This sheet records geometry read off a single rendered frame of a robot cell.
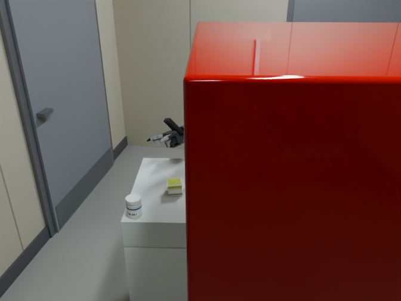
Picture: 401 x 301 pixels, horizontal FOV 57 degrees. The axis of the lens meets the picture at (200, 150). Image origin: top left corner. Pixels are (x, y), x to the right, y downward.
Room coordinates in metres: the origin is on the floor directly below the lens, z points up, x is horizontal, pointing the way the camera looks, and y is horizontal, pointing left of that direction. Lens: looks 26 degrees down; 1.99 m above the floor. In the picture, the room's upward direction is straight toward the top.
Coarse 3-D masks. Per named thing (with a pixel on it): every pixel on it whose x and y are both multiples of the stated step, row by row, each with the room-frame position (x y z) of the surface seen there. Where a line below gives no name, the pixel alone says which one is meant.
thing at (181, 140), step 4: (168, 132) 1.79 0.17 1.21; (172, 132) 1.77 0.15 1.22; (176, 132) 1.78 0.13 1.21; (164, 136) 1.79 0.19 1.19; (176, 136) 1.77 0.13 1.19; (180, 136) 1.81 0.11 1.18; (172, 140) 1.76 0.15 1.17; (176, 140) 1.77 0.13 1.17; (180, 140) 1.79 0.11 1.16; (172, 144) 1.74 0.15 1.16; (176, 144) 1.76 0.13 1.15; (180, 144) 1.77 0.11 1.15
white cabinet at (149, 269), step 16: (128, 256) 1.34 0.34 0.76; (144, 256) 1.34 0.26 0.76; (160, 256) 1.33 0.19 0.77; (176, 256) 1.33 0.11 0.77; (128, 272) 1.34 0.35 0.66; (144, 272) 1.34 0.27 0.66; (160, 272) 1.33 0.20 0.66; (176, 272) 1.33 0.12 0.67; (128, 288) 1.34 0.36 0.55; (144, 288) 1.34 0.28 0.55; (160, 288) 1.33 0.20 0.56; (176, 288) 1.33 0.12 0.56
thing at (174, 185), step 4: (168, 180) 1.58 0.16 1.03; (172, 180) 1.58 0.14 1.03; (176, 180) 1.58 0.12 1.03; (180, 180) 1.59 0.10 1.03; (168, 184) 1.55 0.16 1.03; (172, 184) 1.55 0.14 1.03; (176, 184) 1.55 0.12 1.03; (180, 184) 1.55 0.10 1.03; (168, 188) 1.54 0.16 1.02; (172, 188) 1.54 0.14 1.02; (176, 188) 1.54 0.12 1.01; (180, 188) 1.55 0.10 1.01; (168, 192) 1.54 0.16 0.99; (172, 192) 1.54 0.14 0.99; (176, 192) 1.54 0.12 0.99; (180, 192) 1.55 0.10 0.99
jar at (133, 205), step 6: (126, 198) 1.38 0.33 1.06; (132, 198) 1.38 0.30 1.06; (138, 198) 1.38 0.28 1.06; (126, 204) 1.38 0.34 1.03; (132, 204) 1.36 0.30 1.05; (138, 204) 1.37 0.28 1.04; (132, 210) 1.36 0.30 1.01; (138, 210) 1.37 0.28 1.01; (132, 216) 1.36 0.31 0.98; (138, 216) 1.37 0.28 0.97
